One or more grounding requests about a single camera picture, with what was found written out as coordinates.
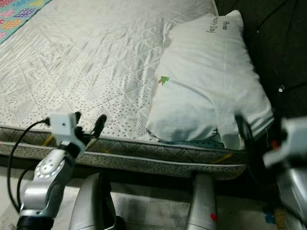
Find yellow brown floor mat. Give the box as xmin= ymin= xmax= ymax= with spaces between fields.
xmin=272 ymin=210 xmax=293 ymax=230

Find robot left leg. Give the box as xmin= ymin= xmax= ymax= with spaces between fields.
xmin=68 ymin=172 xmax=125 ymax=230

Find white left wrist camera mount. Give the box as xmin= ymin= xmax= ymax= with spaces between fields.
xmin=49 ymin=113 xmax=84 ymax=154

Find teal blanket colourful dotted shapes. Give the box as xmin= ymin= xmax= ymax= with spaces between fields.
xmin=0 ymin=0 xmax=52 ymax=46

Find black tufted headboard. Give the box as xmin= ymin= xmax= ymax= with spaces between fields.
xmin=213 ymin=0 xmax=307 ymax=144

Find robot leg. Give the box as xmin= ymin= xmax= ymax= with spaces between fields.
xmin=186 ymin=173 xmax=219 ymax=230
xmin=68 ymin=172 xmax=125 ymax=230

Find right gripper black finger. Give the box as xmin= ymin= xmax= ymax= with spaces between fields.
xmin=235 ymin=114 xmax=260 ymax=159

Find quilted grey white mattress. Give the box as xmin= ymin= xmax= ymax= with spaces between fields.
xmin=0 ymin=0 xmax=262 ymax=180

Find white pillow green tree print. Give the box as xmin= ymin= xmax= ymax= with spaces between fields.
xmin=146 ymin=10 xmax=275 ymax=150

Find robot right leg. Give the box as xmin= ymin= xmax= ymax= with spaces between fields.
xmin=186 ymin=173 xmax=219 ymax=230

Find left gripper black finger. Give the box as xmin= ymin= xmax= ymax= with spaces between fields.
xmin=94 ymin=114 xmax=107 ymax=139

